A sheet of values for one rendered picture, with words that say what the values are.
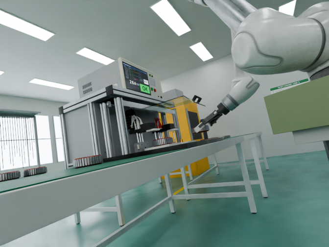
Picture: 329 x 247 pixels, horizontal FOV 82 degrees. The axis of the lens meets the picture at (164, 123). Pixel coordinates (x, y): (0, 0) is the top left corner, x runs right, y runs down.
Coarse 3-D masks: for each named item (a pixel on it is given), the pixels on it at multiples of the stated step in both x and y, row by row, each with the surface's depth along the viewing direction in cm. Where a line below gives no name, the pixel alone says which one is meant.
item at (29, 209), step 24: (216, 144) 98; (120, 168) 36; (144, 168) 42; (168, 168) 51; (24, 192) 22; (48, 192) 24; (72, 192) 27; (96, 192) 30; (120, 192) 34; (0, 216) 20; (24, 216) 21; (48, 216) 23; (0, 240) 19
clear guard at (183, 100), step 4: (184, 96) 118; (168, 100) 123; (172, 100) 125; (176, 100) 127; (180, 100) 128; (184, 100) 131; (188, 100) 133; (192, 100) 116; (196, 100) 135; (156, 104) 128; (160, 104) 129; (164, 104) 132; (168, 104) 134; (172, 104) 136; (176, 104) 138; (180, 104) 141; (184, 104) 143; (200, 104) 126; (168, 108) 147
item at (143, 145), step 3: (147, 141) 112; (135, 144) 108; (138, 144) 107; (141, 144) 107; (144, 144) 109; (147, 144) 111; (135, 147) 108; (141, 147) 106; (144, 147) 108; (147, 147) 111; (135, 150) 108; (138, 150) 107; (141, 150) 106
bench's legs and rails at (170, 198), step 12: (240, 144) 191; (240, 156) 190; (168, 180) 229; (168, 192) 228; (240, 192) 191; (252, 192) 188; (156, 204) 203; (252, 204) 184; (144, 216) 178; (120, 228) 153; (108, 240) 139
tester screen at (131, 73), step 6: (126, 66) 112; (126, 72) 111; (132, 72) 116; (138, 72) 122; (126, 78) 109; (132, 78) 115; (138, 78) 120; (144, 78) 127; (126, 84) 108; (132, 84) 113; (138, 84) 119; (144, 84) 125; (138, 90) 117
